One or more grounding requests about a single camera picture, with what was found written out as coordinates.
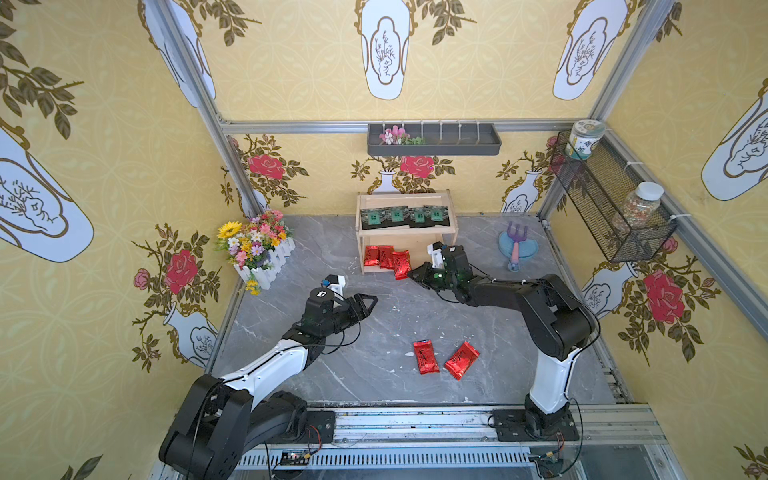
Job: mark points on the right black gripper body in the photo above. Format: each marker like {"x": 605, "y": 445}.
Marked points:
{"x": 434, "y": 276}

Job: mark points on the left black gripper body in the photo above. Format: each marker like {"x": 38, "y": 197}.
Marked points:
{"x": 345, "y": 309}

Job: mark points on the red tea bag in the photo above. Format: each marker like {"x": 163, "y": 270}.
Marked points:
{"x": 371, "y": 256}
{"x": 425, "y": 356}
{"x": 461, "y": 361}
{"x": 401, "y": 264}
{"x": 386, "y": 257}

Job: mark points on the green tea bag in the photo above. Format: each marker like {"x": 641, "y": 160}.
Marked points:
{"x": 420, "y": 217}
{"x": 397, "y": 216}
{"x": 374, "y": 218}
{"x": 439, "y": 215}

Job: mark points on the wooden two-tier shelf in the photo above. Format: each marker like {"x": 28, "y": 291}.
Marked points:
{"x": 415, "y": 240}

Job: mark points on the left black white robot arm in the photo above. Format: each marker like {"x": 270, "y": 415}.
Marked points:
{"x": 222, "y": 418}

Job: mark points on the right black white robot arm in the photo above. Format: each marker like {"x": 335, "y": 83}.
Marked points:
{"x": 558, "y": 323}

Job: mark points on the purple pink toy rake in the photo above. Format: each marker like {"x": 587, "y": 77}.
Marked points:
{"x": 517, "y": 233}

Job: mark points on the blue dustpan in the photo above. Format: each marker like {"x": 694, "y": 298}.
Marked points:
{"x": 528, "y": 248}

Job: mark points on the flower bouquet white fence pot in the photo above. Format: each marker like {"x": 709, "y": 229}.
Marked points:
{"x": 258, "y": 249}

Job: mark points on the small circuit board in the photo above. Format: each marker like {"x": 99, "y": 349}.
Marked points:
{"x": 295, "y": 458}

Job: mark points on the pink flowers in tray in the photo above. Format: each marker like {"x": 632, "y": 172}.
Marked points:
{"x": 399, "y": 136}

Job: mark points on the patterned tin jar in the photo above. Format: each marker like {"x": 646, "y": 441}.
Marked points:
{"x": 585, "y": 134}

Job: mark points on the glass jar white lid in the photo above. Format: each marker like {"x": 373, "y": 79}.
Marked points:
{"x": 638, "y": 207}

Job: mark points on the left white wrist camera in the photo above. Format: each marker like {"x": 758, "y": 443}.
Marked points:
{"x": 336, "y": 283}

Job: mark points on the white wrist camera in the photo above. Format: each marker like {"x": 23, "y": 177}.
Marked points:
{"x": 435, "y": 251}
{"x": 336, "y": 283}

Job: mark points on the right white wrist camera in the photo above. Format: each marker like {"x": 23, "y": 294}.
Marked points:
{"x": 435, "y": 251}

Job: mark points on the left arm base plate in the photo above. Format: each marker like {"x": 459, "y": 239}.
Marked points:
{"x": 318, "y": 426}

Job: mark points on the grey wall tray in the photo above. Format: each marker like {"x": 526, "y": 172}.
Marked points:
{"x": 442, "y": 138}

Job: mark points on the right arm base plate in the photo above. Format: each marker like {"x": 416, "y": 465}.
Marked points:
{"x": 518, "y": 425}

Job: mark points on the black wire wall basket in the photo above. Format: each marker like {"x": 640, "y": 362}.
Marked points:
{"x": 598, "y": 187}

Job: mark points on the aluminium rail frame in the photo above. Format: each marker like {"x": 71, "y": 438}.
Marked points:
{"x": 622, "y": 441}

